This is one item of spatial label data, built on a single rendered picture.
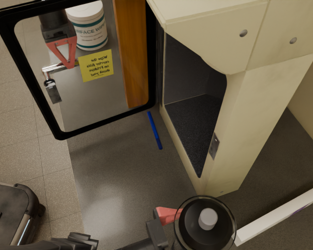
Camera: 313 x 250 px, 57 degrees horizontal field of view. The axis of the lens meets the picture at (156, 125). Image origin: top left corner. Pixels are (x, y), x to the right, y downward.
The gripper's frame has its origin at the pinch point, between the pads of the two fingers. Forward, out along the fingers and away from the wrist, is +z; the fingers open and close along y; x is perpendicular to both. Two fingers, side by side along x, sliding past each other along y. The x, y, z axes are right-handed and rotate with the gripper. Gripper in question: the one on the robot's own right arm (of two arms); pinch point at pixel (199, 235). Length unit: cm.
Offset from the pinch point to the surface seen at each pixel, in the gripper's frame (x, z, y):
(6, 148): 110, -74, 117
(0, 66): 110, -74, 201
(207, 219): -11.1, -0.3, -0.4
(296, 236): 15.8, 25.7, -4.9
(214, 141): -11.7, 7.0, 12.3
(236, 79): -28.6, 7.0, 11.8
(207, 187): 6.0, 7.7, 10.5
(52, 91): -9.9, -19.9, 36.9
